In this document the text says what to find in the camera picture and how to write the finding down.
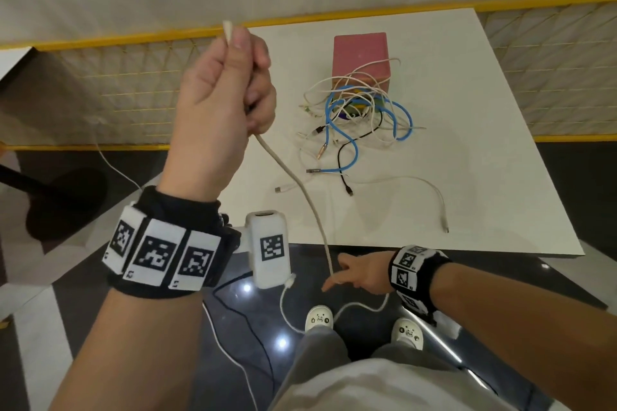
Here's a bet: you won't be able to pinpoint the person's left hand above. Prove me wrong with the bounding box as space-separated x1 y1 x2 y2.
158 25 278 203

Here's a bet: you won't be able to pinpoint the person's right hand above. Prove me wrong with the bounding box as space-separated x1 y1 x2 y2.
321 252 399 296

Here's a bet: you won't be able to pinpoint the beige cable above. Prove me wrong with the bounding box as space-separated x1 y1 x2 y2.
223 21 338 282

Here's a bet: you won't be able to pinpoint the person's left forearm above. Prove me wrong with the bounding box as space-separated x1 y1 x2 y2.
48 286 206 411

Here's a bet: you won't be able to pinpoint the person's right forearm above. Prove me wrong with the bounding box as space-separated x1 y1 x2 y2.
426 261 617 411

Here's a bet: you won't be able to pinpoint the white cartoon face shoe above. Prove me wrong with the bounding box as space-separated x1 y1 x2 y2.
305 306 335 333
391 318 425 352

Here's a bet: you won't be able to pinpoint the black marker-tag right wristband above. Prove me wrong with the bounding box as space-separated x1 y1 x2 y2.
389 245 454 328

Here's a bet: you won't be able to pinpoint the black marker-tag wristband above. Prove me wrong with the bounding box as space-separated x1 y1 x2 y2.
102 186 242 300
389 245 454 328

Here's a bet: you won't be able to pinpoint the grey trousers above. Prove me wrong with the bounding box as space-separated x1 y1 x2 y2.
269 328 485 411

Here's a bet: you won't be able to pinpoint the yellow framed mesh fence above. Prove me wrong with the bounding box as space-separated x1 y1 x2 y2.
0 0 617 152

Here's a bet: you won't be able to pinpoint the pink box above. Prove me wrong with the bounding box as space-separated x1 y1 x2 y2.
332 32 391 99

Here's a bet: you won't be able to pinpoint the purple and green object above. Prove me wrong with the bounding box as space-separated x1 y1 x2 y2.
337 100 371 120

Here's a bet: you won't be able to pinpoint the white shirt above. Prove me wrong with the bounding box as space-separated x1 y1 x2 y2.
277 359 517 411

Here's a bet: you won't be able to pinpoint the black marker-tag left wristband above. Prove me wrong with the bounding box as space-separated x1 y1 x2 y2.
102 186 242 300

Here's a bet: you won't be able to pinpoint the white camera cable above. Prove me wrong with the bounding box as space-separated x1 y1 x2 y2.
280 273 391 335

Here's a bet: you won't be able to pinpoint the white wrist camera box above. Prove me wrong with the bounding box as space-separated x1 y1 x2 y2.
245 210 298 290

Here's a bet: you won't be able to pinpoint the tangled white cable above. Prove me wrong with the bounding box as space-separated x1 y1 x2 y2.
299 57 428 147

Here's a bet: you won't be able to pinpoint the white cable with metal plug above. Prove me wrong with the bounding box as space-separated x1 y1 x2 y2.
275 148 315 195

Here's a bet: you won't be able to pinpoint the black cable with plugs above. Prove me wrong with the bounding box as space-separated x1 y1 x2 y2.
312 105 386 197

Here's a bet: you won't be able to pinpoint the blue cable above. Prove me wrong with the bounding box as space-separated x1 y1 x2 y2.
306 85 414 175

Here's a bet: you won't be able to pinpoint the long white charging cable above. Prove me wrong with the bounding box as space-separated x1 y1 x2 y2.
348 177 450 233

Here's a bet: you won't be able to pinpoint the cable with gold jack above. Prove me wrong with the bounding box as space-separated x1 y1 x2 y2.
316 129 339 159

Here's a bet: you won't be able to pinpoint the thin black wristband cable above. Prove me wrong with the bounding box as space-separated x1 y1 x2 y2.
213 272 278 394

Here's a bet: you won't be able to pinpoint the thin white hanging cable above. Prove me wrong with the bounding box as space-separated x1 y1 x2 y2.
201 301 259 411

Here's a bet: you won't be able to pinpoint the white cable on floor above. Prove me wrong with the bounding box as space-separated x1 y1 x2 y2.
88 116 144 191

